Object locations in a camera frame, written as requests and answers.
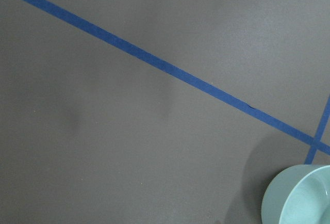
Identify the mint green ceramic bowl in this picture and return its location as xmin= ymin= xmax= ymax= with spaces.
xmin=261 ymin=165 xmax=329 ymax=223

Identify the blue tape line crosswise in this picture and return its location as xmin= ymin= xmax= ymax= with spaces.
xmin=23 ymin=0 xmax=329 ymax=155

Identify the blue tape line lengthwise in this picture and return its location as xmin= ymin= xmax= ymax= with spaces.
xmin=304 ymin=97 xmax=329 ymax=165

